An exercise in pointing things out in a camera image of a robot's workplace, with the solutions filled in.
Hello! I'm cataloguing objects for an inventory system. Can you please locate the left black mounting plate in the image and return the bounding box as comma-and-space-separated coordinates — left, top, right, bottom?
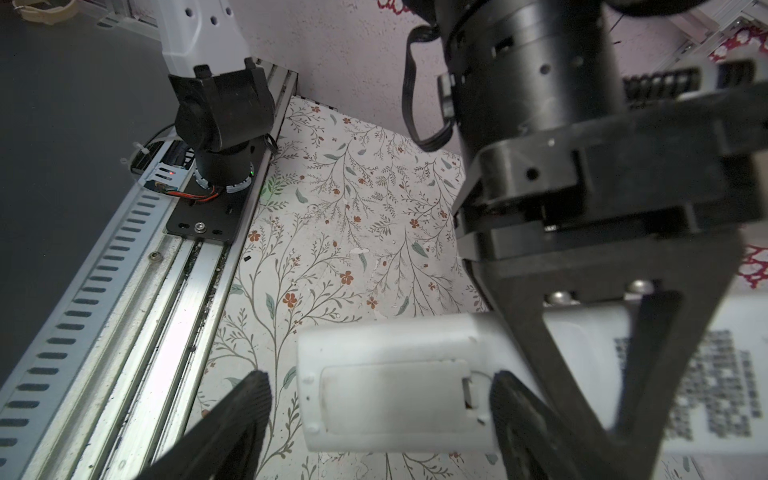
165, 136, 271, 245

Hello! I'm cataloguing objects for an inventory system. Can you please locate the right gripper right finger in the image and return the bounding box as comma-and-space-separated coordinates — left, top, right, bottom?
489, 371, 600, 479

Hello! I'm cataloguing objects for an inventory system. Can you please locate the white remote control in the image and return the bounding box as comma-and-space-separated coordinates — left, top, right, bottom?
295, 292, 767, 454

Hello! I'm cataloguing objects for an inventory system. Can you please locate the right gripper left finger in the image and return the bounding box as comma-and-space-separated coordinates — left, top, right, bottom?
138, 370, 273, 479

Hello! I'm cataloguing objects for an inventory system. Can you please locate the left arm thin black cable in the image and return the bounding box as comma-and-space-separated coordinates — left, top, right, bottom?
400, 23, 457, 154

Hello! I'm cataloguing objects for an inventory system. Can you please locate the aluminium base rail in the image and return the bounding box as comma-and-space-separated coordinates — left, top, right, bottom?
0, 56, 300, 480

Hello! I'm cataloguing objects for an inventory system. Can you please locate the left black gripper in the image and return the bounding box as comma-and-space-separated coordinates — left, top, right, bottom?
431, 1, 767, 300

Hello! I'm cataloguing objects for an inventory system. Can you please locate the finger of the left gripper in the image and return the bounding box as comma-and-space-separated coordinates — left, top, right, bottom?
467, 229, 743, 479

